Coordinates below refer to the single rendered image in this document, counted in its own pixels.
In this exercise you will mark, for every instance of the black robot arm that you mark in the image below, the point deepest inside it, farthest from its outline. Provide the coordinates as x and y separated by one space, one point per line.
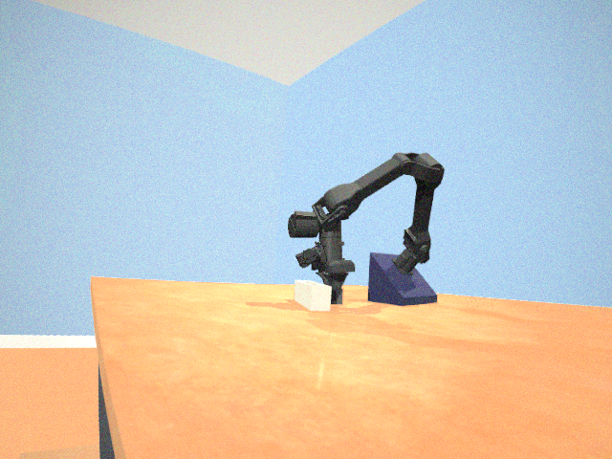
343 200

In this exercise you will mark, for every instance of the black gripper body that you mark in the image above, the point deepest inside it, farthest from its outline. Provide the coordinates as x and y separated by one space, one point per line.
334 262

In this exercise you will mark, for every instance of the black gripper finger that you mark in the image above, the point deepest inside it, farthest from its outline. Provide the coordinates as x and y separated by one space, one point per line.
335 280
325 281

